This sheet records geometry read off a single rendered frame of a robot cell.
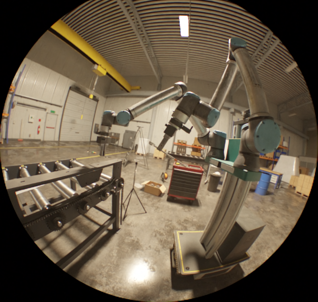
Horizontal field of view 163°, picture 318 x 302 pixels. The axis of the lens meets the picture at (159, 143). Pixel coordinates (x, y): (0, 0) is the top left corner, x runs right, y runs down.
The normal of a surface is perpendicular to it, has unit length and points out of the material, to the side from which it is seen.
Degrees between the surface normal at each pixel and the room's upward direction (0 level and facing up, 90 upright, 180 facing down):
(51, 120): 90
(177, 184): 90
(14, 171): 90
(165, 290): 0
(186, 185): 90
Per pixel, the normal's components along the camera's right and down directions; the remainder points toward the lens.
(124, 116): 0.29, 0.14
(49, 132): 0.96, 0.17
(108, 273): 0.17, -0.99
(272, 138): -0.43, 0.04
